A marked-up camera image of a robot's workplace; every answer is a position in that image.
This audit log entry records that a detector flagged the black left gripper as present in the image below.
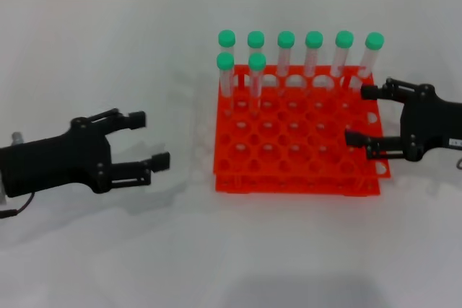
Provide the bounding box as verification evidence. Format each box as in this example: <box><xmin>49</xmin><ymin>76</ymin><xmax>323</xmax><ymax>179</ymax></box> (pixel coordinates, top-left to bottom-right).
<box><xmin>0</xmin><ymin>107</ymin><xmax>170</xmax><ymax>199</ymax></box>

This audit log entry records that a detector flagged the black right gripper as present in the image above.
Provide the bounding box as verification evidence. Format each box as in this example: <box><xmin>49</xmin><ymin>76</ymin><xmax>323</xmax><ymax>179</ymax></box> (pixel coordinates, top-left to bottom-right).
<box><xmin>345</xmin><ymin>76</ymin><xmax>462</xmax><ymax>162</ymax></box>

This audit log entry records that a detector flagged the clear green-capped test tube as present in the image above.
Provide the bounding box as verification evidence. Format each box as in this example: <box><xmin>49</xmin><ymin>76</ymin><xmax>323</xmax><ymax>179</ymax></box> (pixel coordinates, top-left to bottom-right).
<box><xmin>357</xmin><ymin>32</ymin><xmax>385</xmax><ymax>79</ymax></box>
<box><xmin>216</xmin><ymin>51</ymin><xmax>235</xmax><ymax>118</ymax></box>
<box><xmin>217</xmin><ymin>29</ymin><xmax>237</xmax><ymax>89</ymax></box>
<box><xmin>305</xmin><ymin>30</ymin><xmax>324</xmax><ymax>95</ymax></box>
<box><xmin>247</xmin><ymin>30</ymin><xmax>266</xmax><ymax>57</ymax></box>
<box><xmin>248</xmin><ymin>53</ymin><xmax>267</xmax><ymax>117</ymax></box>
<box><xmin>276</xmin><ymin>30</ymin><xmax>296</xmax><ymax>97</ymax></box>
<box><xmin>330</xmin><ymin>30</ymin><xmax>354</xmax><ymax>79</ymax></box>

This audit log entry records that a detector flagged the orange test tube rack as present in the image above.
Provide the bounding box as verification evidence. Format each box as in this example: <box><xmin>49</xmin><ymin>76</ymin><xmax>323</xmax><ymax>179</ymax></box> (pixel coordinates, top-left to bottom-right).
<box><xmin>212</xmin><ymin>64</ymin><xmax>393</xmax><ymax>197</ymax></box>

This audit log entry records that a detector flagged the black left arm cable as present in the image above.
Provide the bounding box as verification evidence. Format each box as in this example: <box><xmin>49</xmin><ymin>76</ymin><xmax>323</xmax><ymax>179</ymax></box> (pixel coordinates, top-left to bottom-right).
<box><xmin>0</xmin><ymin>192</ymin><xmax>37</xmax><ymax>219</ymax></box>

